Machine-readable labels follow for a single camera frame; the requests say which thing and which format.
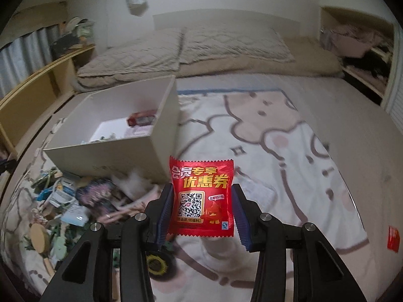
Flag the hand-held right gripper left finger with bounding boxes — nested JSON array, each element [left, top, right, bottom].
[[39, 182, 174, 302]]

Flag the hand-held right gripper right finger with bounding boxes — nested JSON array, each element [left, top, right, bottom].
[[231, 183, 367, 302]]

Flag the red snack sachet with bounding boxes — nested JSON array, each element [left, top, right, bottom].
[[166, 155, 236, 238]]

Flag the white shoe box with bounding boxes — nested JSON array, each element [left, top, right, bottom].
[[42, 75, 180, 184]]

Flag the dark red cigarette box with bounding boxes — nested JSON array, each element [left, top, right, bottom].
[[127, 109, 158, 126]]

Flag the pink handheld fan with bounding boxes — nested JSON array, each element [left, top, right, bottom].
[[101, 192, 164, 224]]

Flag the white mesh puff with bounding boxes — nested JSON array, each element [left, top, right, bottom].
[[112, 168, 152, 202]]

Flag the black round tin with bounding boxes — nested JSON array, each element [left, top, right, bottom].
[[146, 248, 177, 279]]

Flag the printed blanket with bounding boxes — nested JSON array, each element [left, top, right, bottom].
[[0, 88, 369, 302]]

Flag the dark crochet flower coaster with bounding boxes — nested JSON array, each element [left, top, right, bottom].
[[76, 178, 118, 216]]

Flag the pink square case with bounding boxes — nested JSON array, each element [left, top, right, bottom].
[[123, 125, 155, 137]]

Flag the light blue card packet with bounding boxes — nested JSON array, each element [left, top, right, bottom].
[[60, 203, 90, 227]]

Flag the pile of green clothes pegs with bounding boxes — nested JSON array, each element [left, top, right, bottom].
[[47, 220, 92, 252]]

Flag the blue white packets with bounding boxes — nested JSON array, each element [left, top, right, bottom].
[[36, 179, 79, 208]]

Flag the mint green round container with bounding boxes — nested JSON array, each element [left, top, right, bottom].
[[50, 236, 68, 258]]

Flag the small red packet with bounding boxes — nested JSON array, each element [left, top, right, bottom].
[[387, 225, 401, 253]]

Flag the wooden shelf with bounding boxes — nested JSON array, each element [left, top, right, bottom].
[[0, 44, 96, 161]]

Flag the beige quilted pillows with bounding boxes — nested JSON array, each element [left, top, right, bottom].
[[74, 36, 344, 92]]

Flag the black bag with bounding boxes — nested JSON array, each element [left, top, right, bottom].
[[50, 34, 81, 57]]

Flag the green plush toy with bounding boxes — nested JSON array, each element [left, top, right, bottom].
[[77, 22, 96, 43]]

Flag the white headboard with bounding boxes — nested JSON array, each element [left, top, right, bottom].
[[153, 12, 299, 38]]

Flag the white cap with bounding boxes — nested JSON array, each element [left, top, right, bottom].
[[64, 17, 89, 33]]

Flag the grey curtain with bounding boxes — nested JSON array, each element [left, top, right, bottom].
[[0, 25, 60, 99]]

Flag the pile of pink clothes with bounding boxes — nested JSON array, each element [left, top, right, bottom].
[[321, 22, 394, 57]]

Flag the beige printed valance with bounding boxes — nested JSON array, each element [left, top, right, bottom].
[[6, 2, 68, 43]]

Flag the wooden closet niche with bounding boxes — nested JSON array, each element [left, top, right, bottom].
[[318, 5, 399, 101]]

